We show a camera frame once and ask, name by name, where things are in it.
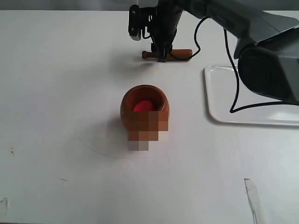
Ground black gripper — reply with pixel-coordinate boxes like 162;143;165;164
149;0;183;63

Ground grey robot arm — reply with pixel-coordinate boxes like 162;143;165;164
149;0;299;104

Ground brown wooden pestle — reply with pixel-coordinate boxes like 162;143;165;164
142;49;192;61

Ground white rectangular tray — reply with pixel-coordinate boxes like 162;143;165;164
204;64;299;127

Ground wooden mortar cup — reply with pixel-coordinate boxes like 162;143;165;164
120;84;170;151

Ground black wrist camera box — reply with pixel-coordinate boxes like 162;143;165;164
128;5;150;41

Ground red ball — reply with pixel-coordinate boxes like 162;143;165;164
133;100;156;112

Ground black cable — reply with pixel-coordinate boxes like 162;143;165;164
193;16;283;114

